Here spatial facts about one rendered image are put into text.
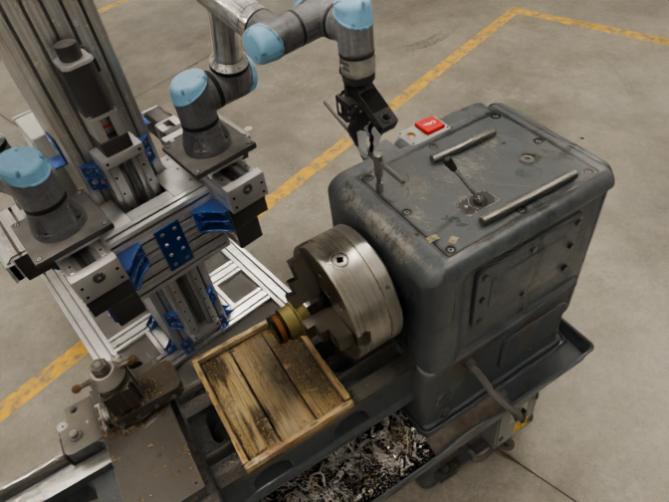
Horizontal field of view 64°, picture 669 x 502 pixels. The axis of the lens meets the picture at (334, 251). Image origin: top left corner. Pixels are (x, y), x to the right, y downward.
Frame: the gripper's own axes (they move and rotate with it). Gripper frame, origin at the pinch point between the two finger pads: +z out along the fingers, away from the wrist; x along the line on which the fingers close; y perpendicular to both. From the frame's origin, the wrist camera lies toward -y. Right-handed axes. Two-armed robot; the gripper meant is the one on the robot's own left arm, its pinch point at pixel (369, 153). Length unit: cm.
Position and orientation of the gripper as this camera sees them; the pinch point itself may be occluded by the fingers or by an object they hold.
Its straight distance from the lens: 130.0
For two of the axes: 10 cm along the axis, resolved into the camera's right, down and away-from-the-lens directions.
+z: 1.1, 6.9, 7.2
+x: -8.5, 4.4, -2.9
